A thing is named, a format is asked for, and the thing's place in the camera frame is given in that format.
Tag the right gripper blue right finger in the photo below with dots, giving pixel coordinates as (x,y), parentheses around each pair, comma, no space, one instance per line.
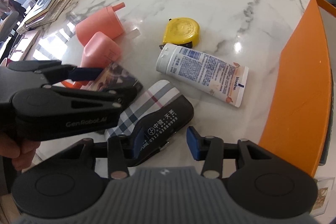
(208,149)

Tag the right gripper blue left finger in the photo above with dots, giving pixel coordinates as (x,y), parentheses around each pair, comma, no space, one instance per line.
(121,151)

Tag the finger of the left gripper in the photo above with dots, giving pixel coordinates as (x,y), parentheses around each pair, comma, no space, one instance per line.
(123,95)
(55,72)

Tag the illustrated card box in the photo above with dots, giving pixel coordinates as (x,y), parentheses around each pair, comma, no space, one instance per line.
(113,76)

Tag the plaid black case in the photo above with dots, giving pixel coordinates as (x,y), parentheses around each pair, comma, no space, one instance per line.
(158,113)

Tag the pink bottle orange cap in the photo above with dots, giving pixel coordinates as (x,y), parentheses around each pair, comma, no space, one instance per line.
(99,52)

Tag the white lotion tube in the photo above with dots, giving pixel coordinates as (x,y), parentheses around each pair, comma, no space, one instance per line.
(222,80)

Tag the pink cup with spout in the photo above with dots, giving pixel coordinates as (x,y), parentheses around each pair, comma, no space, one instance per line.
(106,21)

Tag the yellow tape measure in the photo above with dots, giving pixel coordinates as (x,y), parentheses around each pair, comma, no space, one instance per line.
(184,32)

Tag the clear acrylic cube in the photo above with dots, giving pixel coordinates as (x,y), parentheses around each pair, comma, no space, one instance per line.
(325,186)

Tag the person left hand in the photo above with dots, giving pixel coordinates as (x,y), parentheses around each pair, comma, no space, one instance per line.
(21,155)

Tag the black hardcover book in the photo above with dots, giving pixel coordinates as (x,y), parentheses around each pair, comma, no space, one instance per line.
(39,9)

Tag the large beige book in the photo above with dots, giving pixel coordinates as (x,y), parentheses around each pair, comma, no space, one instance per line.
(50,16)

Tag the orange cardboard box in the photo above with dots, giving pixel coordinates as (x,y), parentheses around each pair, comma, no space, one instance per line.
(301,111)

